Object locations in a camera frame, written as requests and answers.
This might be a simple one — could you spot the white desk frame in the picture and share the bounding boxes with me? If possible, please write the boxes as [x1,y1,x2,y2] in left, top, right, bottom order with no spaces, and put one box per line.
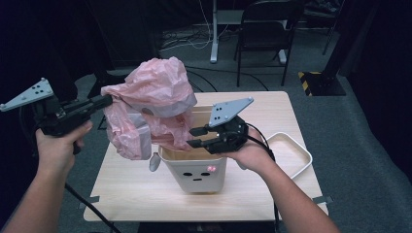
[197,0,290,65]

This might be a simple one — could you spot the black floor cable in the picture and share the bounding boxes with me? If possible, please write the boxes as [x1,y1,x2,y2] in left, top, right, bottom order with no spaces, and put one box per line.
[184,64,270,93]

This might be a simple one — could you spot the black chair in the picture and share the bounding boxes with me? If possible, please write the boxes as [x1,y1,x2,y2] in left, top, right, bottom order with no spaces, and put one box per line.
[233,0,306,87]

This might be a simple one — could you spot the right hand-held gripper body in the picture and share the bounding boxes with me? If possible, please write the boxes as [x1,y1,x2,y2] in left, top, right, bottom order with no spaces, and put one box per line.
[204,96,256,155]

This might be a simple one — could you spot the pink plastic trash bag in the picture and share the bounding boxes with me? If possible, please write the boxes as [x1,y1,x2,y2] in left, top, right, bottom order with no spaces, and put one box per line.
[100,56,198,161]

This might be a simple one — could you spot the left hand-held gripper black cable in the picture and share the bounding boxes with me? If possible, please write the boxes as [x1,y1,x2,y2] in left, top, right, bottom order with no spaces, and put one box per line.
[18,105,123,233]

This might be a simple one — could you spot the person's right hand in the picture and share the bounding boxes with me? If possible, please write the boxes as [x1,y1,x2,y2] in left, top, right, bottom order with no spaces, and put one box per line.
[219,127,277,173]

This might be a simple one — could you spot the right hand-held gripper black cable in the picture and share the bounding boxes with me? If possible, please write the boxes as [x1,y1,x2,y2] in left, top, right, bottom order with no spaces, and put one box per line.
[243,121,282,231]

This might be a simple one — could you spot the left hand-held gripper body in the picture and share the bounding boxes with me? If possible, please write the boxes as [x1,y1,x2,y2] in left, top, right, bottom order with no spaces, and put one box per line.
[0,77,95,138]

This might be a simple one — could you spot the black stand base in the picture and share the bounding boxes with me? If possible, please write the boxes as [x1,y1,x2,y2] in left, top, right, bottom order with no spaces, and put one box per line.
[86,66,130,100]

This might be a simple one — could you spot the grey tape piece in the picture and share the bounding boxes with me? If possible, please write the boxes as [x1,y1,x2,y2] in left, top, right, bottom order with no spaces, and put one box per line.
[78,195,101,210]
[311,195,334,205]

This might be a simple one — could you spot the hand-held gripper black cable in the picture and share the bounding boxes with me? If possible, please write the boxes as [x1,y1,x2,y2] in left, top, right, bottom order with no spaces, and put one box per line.
[243,121,282,231]
[18,105,123,233]

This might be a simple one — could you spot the black stand with striped base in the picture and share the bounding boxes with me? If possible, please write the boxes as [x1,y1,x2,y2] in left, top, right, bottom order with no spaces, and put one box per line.
[297,0,348,97]

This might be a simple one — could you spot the white square bin rim frame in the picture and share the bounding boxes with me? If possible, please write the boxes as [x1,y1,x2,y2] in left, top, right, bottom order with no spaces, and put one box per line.
[262,131,314,181]

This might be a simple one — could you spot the tangle of floor cables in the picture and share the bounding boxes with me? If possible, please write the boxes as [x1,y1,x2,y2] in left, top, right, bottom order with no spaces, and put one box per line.
[159,27,229,52]

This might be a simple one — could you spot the person's left hand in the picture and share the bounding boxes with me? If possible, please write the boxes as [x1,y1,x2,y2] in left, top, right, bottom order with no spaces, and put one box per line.
[34,119,94,173]

